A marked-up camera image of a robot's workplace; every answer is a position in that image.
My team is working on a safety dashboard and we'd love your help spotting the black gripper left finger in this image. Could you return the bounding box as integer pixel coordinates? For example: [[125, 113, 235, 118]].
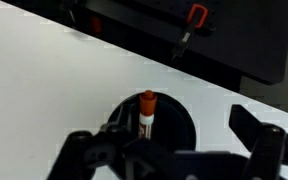
[[48, 104, 172, 180]]

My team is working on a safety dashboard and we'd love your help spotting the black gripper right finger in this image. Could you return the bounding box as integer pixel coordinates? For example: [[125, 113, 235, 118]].
[[228, 104, 288, 180]]

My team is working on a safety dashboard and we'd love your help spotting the dark teal speckled mug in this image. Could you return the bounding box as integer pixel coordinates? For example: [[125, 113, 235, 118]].
[[105, 91, 198, 158]]

